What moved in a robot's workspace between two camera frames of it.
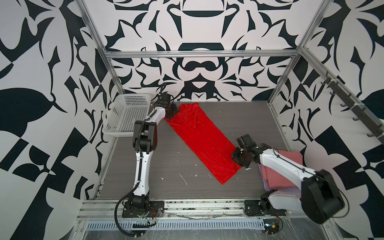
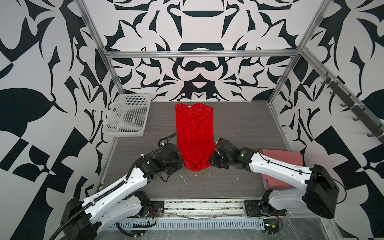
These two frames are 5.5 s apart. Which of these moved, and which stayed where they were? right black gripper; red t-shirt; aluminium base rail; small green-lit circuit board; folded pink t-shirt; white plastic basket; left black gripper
Moved: right black gripper; red t-shirt; left black gripper
Stayed: white plastic basket; small green-lit circuit board; folded pink t-shirt; aluminium base rail
